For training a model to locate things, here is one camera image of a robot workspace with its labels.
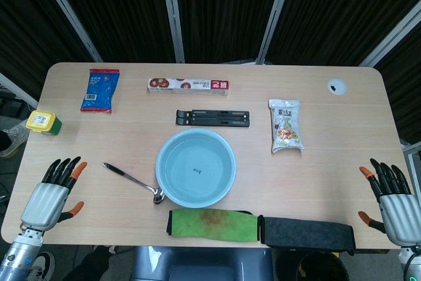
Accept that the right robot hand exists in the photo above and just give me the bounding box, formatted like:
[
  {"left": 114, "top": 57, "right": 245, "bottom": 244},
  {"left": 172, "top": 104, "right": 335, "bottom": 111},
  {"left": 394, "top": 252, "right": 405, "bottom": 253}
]
[{"left": 357, "top": 158, "right": 421, "bottom": 247}]

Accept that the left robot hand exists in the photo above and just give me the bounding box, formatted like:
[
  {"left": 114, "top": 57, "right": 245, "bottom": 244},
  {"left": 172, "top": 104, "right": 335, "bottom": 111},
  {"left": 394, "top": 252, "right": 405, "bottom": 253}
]
[{"left": 20, "top": 156, "right": 87, "bottom": 232}]

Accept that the metal ladle spoon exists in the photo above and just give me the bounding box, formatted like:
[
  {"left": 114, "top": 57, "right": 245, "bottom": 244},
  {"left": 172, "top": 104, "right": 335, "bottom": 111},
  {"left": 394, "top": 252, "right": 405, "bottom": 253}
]
[{"left": 102, "top": 162, "right": 166, "bottom": 205}]

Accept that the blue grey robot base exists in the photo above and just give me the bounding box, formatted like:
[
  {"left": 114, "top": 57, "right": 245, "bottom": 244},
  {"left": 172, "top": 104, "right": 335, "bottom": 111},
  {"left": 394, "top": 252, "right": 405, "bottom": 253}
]
[{"left": 130, "top": 245, "right": 276, "bottom": 281}]

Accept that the light blue round bowl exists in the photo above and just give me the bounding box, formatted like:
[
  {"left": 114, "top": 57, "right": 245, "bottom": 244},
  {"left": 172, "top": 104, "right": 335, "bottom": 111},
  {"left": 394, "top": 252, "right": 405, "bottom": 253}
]
[{"left": 155, "top": 129, "right": 237, "bottom": 207}]

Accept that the grey sneaker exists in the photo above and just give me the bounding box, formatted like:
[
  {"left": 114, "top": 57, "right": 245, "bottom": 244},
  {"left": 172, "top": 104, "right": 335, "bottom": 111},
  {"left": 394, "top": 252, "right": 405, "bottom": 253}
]
[{"left": 0, "top": 125, "right": 30, "bottom": 159}]

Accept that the yellow lid green jar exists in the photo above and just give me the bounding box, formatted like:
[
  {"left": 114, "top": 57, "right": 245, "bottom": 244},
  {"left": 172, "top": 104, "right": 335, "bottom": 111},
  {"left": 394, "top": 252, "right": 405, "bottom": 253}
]
[{"left": 26, "top": 109, "right": 63, "bottom": 136}]

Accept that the dark grey cloth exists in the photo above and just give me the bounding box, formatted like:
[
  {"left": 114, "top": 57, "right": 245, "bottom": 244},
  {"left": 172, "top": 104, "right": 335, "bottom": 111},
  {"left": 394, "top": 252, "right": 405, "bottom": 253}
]
[{"left": 257, "top": 215, "right": 357, "bottom": 249}]

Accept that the blue snack bag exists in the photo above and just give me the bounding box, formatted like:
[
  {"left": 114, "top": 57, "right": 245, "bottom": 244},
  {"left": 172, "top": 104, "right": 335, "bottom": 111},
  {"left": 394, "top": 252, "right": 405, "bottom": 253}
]
[{"left": 80, "top": 68, "right": 120, "bottom": 115}]

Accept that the white nut snack bag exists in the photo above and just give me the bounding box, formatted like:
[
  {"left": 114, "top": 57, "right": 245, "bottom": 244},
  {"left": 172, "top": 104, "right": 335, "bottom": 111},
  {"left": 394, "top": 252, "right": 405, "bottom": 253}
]
[{"left": 268, "top": 98, "right": 305, "bottom": 153}]

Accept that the green cloth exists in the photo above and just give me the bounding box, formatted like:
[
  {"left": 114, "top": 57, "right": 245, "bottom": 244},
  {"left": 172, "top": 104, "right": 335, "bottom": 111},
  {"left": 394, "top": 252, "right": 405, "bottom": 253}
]
[{"left": 166, "top": 209, "right": 260, "bottom": 242}]

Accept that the cling film box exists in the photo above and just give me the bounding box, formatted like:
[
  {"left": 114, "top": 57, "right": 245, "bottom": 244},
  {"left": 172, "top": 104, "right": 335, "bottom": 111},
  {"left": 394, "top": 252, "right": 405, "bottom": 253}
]
[{"left": 147, "top": 76, "right": 230, "bottom": 97}]

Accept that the black folding stand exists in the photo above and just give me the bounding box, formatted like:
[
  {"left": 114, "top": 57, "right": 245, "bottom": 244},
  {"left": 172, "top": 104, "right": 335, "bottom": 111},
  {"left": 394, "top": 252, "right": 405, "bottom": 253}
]
[{"left": 176, "top": 109, "right": 251, "bottom": 128}]

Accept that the white cable grommet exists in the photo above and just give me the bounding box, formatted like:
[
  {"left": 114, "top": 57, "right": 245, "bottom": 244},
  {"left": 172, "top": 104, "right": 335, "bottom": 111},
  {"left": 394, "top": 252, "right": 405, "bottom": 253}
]
[{"left": 326, "top": 78, "right": 348, "bottom": 96}]

